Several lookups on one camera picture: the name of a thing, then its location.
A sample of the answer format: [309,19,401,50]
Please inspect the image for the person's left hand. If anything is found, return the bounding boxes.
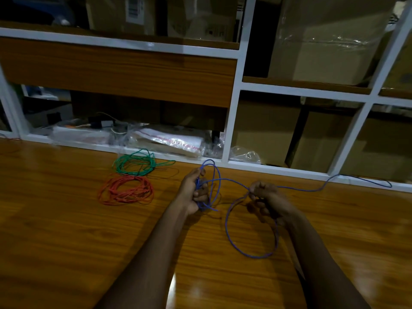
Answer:
[176,167,210,216]

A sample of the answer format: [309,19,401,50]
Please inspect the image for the person's right hand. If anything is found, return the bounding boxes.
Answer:
[246,181,297,226]

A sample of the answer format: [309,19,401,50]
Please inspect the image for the blue wire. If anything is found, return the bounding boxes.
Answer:
[194,159,393,259]

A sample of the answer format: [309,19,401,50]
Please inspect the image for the person's left forearm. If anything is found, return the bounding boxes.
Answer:
[94,203,191,309]

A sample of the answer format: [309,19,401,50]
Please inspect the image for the person's right forearm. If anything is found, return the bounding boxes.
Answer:
[279,210,371,309]

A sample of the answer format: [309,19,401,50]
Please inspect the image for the clear bag with red zip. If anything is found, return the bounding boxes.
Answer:
[127,125,207,158]

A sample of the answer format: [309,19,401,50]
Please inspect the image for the small crumpled clear plastic bag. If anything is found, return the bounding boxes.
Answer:
[229,146,262,165]

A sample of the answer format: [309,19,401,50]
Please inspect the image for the brown cardboard box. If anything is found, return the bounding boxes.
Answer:
[231,99,302,167]
[341,116,412,183]
[167,0,239,42]
[291,107,363,173]

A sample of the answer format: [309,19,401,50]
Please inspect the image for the black power adapter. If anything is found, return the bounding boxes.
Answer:
[88,116,114,129]

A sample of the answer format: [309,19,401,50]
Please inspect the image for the clear bag with white item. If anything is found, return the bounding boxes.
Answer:
[51,120,114,146]

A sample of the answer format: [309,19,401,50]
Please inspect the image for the brown wooden panel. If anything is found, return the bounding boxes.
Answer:
[0,37,238,108]

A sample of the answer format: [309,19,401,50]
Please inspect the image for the large plastic-wrapped cardboard box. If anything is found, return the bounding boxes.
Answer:
[268,0,399,86]

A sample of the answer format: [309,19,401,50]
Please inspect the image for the cardboard box with white label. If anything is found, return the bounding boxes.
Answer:
[85,0,157,36]

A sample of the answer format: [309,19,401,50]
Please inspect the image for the green wire coil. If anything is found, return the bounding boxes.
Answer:
[112,149,176,177]

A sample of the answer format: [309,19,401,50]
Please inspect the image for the red wire coil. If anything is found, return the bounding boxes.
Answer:
[98,174,155,206]

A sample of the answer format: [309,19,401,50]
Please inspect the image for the white metal shelf frame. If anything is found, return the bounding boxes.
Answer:
[0,0,412,193]

